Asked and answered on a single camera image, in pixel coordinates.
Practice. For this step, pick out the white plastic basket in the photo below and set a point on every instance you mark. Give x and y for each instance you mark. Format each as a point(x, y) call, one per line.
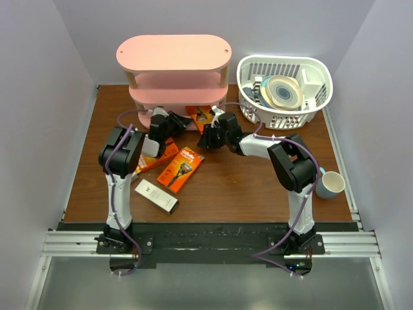
point(312, 75)

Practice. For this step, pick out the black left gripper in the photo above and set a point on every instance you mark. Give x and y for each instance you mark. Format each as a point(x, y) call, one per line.
point(179, 121)

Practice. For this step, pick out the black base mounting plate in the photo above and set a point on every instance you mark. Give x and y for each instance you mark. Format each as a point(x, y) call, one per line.
point(205, 243)

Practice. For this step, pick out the orange Gillette razor box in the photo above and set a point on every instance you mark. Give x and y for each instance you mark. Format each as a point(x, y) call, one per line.
point(180, 169)
point(201, 115)
point(147, 163)

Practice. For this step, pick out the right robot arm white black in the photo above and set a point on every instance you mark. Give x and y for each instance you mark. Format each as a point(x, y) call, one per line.
point(296, 169)

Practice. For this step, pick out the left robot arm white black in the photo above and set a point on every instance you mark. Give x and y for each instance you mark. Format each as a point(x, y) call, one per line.
point(119, 159)

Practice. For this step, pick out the beige blue cup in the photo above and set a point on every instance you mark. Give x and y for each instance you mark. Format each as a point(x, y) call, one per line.
point(330, 184)

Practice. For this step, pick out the aluminium frame rail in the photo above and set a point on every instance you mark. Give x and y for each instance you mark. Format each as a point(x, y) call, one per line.
point(349, 276)

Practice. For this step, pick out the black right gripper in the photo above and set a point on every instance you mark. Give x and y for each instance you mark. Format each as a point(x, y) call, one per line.
point(206, 141)

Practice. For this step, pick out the grey white razor box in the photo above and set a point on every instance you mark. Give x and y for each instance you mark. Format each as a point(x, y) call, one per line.
point(158, 197)

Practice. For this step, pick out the pink three-tier wooden shelf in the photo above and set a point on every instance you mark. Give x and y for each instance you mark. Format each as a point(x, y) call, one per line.
point(175, 71)

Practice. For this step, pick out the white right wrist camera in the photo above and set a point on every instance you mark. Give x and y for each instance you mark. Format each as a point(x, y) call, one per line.
point(217, 113)

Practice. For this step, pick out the stack of ceramic plates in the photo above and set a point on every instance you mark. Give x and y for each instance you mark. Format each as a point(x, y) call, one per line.
point(278, 92)

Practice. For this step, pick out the white Harry's razor box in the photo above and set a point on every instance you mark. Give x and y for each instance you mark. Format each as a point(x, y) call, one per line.
point(134, 176)

